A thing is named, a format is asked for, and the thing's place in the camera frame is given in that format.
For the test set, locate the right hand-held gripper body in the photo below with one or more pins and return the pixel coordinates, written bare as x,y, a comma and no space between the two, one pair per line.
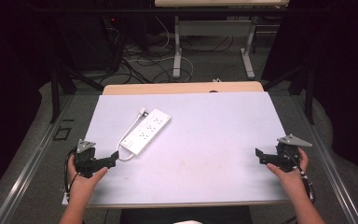
289,155

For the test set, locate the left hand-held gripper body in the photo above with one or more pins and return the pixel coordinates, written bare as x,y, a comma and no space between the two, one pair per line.
85,161

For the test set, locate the white power strip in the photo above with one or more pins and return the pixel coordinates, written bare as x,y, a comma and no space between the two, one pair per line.
146,131

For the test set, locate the white power plug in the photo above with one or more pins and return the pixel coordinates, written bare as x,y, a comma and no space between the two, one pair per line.
143,112

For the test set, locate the person's left hand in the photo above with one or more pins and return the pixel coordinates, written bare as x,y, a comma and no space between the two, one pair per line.
84,185

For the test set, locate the person's right hand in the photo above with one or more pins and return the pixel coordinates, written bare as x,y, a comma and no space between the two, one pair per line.
289,182

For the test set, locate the white table mat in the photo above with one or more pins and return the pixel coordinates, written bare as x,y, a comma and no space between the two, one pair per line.
205,146

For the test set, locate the black metal stand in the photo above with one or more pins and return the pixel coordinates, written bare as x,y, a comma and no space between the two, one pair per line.
307,93
56,93

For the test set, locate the person's dark clothed lap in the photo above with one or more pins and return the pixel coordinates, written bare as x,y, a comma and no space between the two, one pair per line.
186,214

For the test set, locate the black equipment box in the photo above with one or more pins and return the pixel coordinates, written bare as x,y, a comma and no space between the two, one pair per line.
87,43

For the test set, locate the white desk with metal legs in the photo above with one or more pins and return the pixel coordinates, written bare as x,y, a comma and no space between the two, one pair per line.
180,31

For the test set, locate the metal floor rail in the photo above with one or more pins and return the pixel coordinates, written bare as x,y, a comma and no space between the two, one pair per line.
329,168
24,174

